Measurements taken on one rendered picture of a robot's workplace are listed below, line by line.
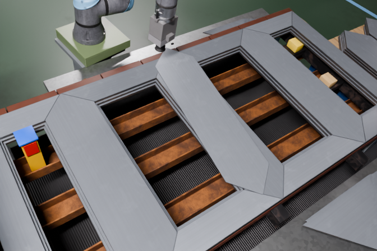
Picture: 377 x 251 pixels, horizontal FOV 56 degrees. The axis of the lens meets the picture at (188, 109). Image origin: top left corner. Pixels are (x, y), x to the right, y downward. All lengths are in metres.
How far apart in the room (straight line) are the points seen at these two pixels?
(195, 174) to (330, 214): 0.55
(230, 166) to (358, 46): 0.98
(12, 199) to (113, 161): 0.31
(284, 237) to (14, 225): 0.83
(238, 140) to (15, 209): 0.74
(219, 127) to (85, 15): 0.77
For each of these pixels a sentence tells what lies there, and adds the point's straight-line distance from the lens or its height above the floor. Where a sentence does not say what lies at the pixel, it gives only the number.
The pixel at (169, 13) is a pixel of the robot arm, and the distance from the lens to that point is 1.28.
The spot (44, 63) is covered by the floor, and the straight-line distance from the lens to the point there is 2.73.
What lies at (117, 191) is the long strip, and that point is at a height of 0.84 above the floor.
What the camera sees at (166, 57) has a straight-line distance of 1.51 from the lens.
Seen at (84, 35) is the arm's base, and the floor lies 0.78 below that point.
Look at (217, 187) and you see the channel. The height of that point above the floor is 0.68.
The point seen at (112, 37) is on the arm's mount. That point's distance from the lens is 1.77.
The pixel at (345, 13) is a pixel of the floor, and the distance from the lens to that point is 3.86.
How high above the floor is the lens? 1.88
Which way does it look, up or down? 51 degrees down
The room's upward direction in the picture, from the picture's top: 12 degrees clockwise
